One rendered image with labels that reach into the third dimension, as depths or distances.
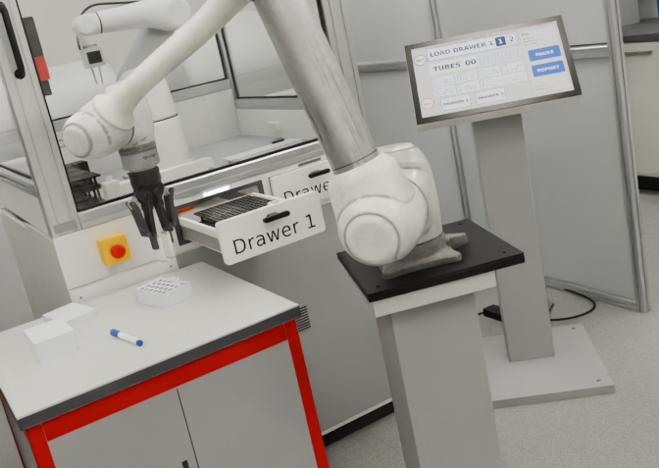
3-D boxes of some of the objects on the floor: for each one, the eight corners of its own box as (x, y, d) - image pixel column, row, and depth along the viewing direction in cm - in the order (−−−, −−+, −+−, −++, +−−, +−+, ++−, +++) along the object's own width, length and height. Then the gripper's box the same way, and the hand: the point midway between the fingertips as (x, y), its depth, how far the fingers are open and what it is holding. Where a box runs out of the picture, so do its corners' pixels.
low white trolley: (362, 587, 198) (298, 303, 179) (123, 735, 170) (16, 418, 151) (260, 491, 248) (201, 260, 229) (61, 593, 220) (-26, 340, 200)
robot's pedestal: (545, 562, 194) (500, 269, 174) (428, 599, 190) (368, 303, 171) (498, 494, 222) (455, 236, 203) (395, 525, 219) (340, 265, 199)
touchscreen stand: (615, 392, 261) (578, 81, 235) (476, 411, 267) (425, 110, 241) (582, 330, 309) (548, 66, 283) (466, 346, 315) (422, 90, 289)
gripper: (125, 177, 187) (151, 272, 193) (176, 159, 197) (199, 250, 203) (108, 177, 192) (133, 269, 198) (159, 160, 202) (181, 248, 208)
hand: (163, 246), depth 200 cm, fingers closed
